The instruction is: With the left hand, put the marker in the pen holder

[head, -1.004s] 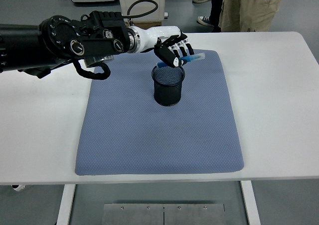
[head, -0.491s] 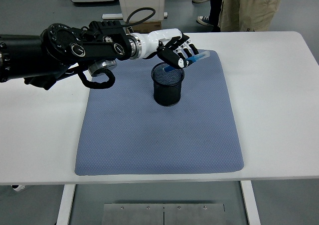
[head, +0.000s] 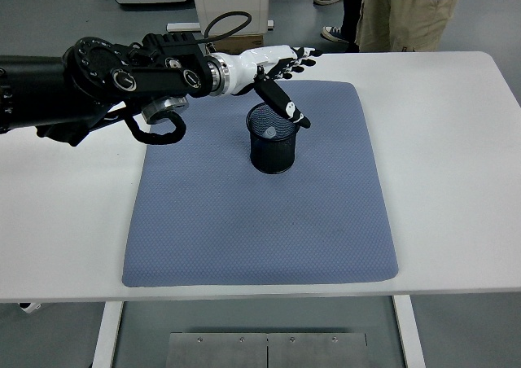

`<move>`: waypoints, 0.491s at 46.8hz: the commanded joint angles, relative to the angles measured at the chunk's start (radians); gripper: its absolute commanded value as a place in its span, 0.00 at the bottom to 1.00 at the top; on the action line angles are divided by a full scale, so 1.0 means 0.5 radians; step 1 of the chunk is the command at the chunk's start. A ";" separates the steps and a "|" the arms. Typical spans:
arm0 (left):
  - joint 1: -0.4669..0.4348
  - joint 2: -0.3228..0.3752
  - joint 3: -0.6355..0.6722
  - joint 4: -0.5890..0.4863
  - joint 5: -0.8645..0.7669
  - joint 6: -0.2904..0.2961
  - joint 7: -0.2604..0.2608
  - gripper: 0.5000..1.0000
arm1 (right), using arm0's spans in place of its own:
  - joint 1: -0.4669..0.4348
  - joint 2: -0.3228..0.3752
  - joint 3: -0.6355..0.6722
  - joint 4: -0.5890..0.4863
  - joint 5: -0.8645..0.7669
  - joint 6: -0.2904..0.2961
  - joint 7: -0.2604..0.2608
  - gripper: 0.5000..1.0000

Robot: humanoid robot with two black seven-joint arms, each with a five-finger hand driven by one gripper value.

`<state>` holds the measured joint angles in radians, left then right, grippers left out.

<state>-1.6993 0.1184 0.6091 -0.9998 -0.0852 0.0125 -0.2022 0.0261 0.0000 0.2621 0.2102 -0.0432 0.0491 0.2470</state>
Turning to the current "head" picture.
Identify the black mesh pen holder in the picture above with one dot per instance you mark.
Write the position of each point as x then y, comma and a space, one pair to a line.
272, 156

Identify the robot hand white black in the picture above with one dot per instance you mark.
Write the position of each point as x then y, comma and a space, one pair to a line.
252, 64

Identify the blue marker with clear cap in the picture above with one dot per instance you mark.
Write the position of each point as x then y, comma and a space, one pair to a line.
270, 132

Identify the small white black object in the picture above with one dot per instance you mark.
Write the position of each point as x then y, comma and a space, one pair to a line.
29, 307

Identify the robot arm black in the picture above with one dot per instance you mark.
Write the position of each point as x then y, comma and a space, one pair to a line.
81, 87

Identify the blue-grey textured mat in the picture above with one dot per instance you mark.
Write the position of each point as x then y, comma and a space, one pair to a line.
260, 221

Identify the white floor bar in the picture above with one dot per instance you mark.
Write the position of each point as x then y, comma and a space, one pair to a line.
183, 27

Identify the cardboard box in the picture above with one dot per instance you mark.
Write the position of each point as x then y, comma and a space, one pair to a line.
244, 44

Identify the white table leg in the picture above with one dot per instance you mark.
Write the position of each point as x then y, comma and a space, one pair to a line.
106, 335
409, 335

